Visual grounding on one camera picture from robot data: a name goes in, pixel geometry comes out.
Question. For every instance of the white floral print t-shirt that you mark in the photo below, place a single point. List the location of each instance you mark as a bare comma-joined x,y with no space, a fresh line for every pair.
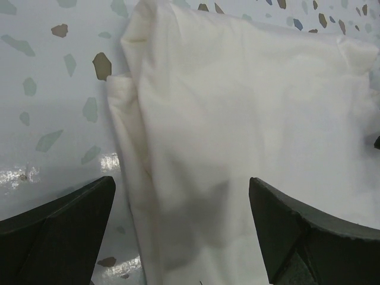
211,100

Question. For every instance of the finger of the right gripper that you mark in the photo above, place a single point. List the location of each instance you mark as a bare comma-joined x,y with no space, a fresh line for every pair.
376,144

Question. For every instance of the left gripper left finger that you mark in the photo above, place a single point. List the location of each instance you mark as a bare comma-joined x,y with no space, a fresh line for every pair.
57,242

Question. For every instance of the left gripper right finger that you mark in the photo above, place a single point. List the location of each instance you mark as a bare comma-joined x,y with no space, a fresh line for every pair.
303,245

